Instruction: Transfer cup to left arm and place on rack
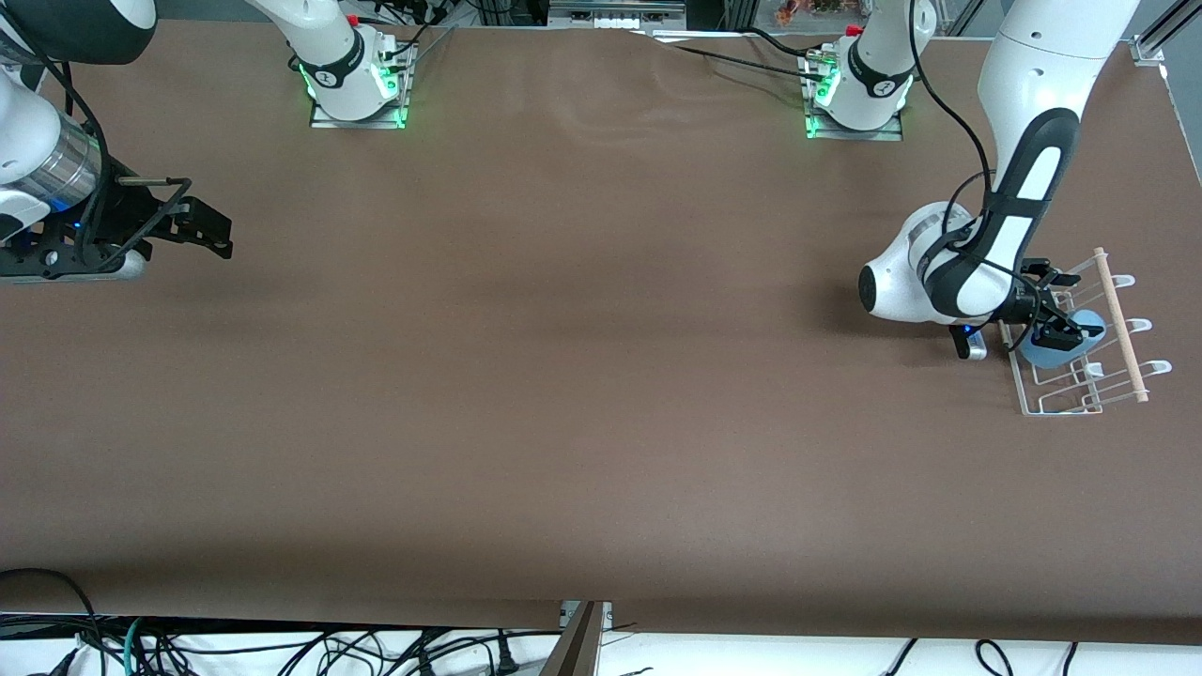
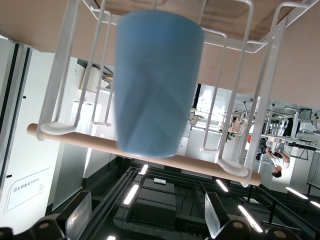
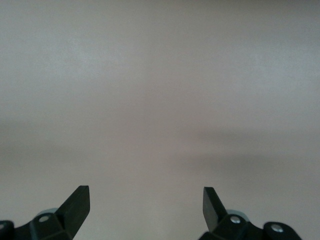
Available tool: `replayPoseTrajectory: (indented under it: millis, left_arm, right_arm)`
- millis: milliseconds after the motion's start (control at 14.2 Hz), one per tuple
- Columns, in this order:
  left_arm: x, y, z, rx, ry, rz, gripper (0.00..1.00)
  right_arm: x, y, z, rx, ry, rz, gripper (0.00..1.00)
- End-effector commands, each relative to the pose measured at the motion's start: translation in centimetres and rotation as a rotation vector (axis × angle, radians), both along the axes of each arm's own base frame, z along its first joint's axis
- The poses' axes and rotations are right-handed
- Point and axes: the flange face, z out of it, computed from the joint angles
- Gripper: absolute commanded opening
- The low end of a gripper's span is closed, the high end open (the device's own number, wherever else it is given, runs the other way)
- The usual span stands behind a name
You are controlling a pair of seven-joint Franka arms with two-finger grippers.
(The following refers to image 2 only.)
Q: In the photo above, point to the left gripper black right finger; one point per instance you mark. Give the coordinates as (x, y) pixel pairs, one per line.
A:
(213, 217)

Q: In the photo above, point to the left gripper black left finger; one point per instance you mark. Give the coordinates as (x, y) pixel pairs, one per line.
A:
(77, 215)

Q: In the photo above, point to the light blue plastic cup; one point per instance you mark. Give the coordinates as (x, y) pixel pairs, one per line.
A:
(155, 87)

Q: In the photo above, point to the ceiling light strip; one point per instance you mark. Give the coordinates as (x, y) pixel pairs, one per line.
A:
(250, 218)
(144, 169)
(222, 185)
(131, 194)
(297, 193)

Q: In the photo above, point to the person in white shirt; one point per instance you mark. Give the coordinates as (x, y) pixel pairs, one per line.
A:
(278, 161)

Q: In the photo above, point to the dark framed door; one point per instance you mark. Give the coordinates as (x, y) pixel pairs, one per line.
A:
(11, 112)

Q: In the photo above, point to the cardboard box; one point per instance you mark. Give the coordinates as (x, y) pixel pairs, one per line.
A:
(91, 77)

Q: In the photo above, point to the brown table cover sheet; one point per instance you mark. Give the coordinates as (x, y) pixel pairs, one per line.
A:
(30, 22)

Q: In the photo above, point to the printed wall sign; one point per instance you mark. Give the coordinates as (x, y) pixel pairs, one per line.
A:
(27, 190)

